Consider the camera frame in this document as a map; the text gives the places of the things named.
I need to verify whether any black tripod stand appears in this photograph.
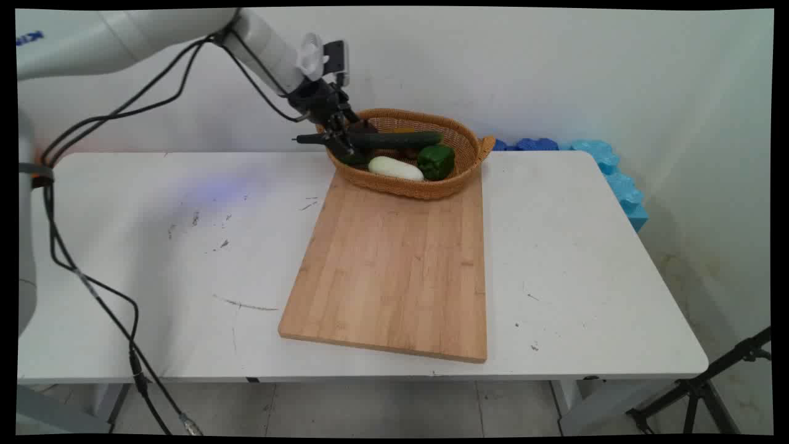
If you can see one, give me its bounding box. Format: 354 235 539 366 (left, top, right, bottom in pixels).
626 327 773 435

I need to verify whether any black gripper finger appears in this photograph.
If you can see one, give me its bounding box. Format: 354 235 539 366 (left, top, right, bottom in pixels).
322 121 359 165
342 111 378 134

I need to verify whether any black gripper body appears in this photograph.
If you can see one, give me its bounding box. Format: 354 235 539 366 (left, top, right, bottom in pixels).
287 79 353 126

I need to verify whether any woven wicker basket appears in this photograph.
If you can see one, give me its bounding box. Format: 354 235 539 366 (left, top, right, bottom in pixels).
315 109 496 200

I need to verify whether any white eggplant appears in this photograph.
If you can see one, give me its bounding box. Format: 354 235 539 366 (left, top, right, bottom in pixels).
368 156 425 182

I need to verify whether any wooden cutting board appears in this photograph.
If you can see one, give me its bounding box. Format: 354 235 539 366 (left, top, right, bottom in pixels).
278 165 488 364

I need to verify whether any blue foam padding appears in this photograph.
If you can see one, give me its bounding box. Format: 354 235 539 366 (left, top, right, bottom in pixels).
492 138 650 232

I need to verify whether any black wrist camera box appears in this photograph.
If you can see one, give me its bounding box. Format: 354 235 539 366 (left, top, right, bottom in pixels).
322 40 351 88

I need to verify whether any black cable with connector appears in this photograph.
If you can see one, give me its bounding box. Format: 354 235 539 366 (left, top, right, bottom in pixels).
41 179 205 436

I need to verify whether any white printed camera mount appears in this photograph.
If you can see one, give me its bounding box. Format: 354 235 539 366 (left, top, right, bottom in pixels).
295 33 330 82

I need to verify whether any dark green cucumber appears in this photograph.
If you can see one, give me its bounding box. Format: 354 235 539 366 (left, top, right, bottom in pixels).
295 130 444 150

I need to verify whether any green bell pepper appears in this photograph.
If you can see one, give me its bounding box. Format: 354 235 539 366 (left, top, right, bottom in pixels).
417 145 456 181

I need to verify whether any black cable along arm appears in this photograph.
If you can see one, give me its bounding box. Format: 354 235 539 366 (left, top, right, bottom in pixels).
38 25 311 168

